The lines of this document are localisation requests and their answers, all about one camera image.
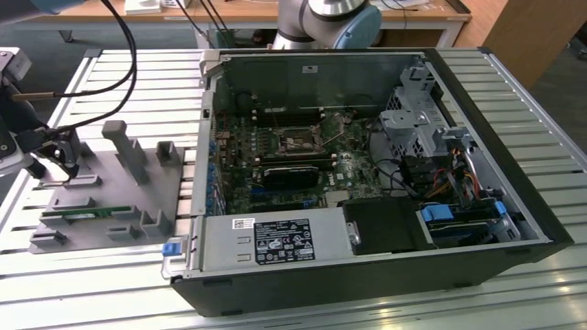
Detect CPU socket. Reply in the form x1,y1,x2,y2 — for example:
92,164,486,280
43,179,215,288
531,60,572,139
274,126,327,155

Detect grey parts rack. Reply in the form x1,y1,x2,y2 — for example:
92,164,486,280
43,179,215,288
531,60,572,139
28,120,187,255

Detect green RAM stick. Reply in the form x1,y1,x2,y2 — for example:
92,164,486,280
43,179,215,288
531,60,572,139
40,205,132,221

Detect wooden desk black legs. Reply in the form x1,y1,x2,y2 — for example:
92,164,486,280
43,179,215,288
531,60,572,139
27,0,199,43

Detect white plastic stand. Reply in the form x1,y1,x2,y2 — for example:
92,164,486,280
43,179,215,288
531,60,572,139
124,0,163,15

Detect silver power supply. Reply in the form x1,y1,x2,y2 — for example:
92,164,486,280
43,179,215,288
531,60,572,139
200,212,356,276

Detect black graphics card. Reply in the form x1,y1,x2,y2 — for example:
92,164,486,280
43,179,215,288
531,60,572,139
260,164,322,192

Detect silver chipset heatsink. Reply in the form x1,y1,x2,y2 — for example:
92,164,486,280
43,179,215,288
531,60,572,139
324,192,351,207

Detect green motherboard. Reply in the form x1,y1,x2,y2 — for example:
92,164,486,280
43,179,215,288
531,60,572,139
212,102,391,217

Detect black PC case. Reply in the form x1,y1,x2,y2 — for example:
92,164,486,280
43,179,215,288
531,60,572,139
168,46,576,318

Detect black plastic shroud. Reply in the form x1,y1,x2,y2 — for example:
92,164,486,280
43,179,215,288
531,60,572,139
342,198,435,256

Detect silver disk bay cage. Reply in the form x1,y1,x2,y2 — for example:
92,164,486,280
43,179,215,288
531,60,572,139
378,67,474,159

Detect blue disk carrier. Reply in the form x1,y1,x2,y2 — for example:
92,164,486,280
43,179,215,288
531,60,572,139
419,201,507,228

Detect white paper sheets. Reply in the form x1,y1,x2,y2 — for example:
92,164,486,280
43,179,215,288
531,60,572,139
383,0,444,10

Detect wooden cabinet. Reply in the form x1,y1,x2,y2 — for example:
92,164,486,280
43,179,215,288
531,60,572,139
451,0,587,91

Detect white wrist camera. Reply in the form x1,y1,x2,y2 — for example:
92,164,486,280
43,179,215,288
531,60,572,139
0,129,27,171

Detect brass cable connector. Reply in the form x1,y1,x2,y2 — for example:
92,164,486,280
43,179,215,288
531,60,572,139
11,91,58,101

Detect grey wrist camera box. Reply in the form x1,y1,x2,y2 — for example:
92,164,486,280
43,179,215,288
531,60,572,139
0,47,34,82

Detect black camera cable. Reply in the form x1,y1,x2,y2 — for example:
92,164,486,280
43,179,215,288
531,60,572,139
46,0,139,135

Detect black data cable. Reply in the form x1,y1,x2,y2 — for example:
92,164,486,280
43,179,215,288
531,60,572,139
374,158,419,201

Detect wooden desk white frame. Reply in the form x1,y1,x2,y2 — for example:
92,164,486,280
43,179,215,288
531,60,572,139
192,0,474,49

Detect coloured power wire bundle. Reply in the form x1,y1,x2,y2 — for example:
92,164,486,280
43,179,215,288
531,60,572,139
424,146,488,210

